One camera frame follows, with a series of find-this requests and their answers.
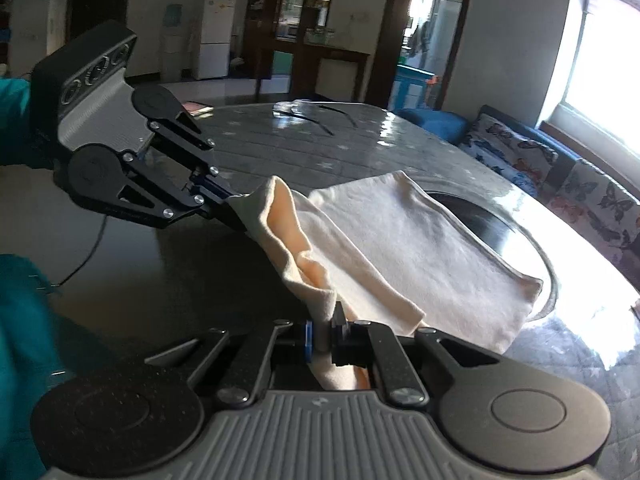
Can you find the blue cabinet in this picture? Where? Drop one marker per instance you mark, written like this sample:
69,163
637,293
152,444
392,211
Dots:
412,87

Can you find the window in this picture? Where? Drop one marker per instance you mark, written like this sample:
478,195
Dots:
610,60

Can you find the butterfly print pillow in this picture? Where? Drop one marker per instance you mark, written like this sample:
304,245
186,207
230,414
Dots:
600,210
505,150

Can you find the round glass turntable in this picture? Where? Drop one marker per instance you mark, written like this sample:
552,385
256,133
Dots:
480,220

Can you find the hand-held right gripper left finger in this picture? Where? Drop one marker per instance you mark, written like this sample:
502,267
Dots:
308,341

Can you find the white refrigerator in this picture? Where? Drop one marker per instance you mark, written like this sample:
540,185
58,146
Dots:
215,35

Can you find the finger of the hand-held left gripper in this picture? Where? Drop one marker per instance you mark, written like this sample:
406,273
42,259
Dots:
165,205
185,135

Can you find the person's teal jacket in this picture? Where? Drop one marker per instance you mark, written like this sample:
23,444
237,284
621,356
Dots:
30,350

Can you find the person's left forearm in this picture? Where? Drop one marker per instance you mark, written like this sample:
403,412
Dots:
12,120

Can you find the dark wooden counter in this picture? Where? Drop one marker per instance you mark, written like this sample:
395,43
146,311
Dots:
335,75

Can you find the water dispenser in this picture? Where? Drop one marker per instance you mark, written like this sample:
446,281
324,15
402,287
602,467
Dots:
170,50

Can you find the cream long-sleeve shirt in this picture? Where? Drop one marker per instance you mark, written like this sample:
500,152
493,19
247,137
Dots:
400,240

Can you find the dark wooden door frame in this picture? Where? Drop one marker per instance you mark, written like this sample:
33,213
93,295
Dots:
385,35

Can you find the dark wooden door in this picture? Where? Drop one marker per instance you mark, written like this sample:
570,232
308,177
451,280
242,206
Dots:
100,0

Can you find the pink notebook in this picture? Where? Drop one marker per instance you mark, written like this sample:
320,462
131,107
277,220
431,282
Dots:
197,108

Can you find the wooden display cabinet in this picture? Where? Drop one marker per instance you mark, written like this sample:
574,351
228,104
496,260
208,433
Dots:
262,35

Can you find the rimless eyeglasses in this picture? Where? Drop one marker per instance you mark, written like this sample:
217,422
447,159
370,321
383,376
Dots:
287,108

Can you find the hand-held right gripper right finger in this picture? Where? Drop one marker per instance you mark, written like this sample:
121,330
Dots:
340,345

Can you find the hanging clothes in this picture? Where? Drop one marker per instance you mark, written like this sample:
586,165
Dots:
420,37

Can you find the blue sofa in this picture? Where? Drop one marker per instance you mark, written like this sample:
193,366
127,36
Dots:
430,122

